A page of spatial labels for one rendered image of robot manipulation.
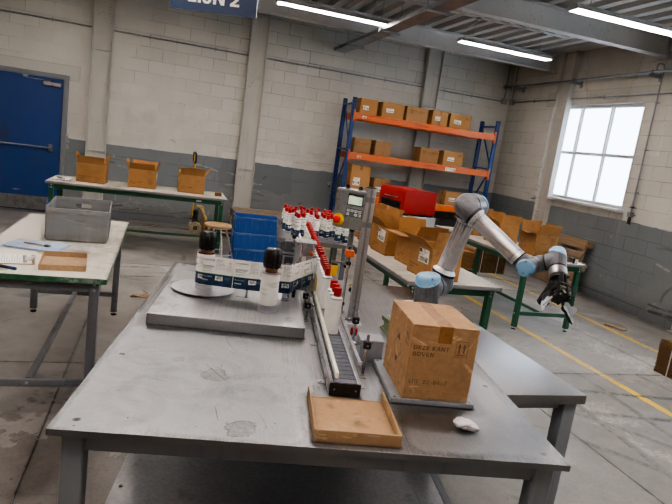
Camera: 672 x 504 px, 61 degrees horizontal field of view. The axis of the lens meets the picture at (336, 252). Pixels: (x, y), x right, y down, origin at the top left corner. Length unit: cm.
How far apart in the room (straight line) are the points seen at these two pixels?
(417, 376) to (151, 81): 860
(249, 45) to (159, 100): 174
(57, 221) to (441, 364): 291
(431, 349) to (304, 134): 857
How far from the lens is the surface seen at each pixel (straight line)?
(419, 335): 199
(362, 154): 978
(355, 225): 276
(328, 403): 197
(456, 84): 1140
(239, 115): 1017
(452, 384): 209
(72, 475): 186
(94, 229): 422
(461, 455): 184
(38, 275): 337
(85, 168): 805
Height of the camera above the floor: 167
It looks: 10 degrees down
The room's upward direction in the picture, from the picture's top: 8 degrees clockwise
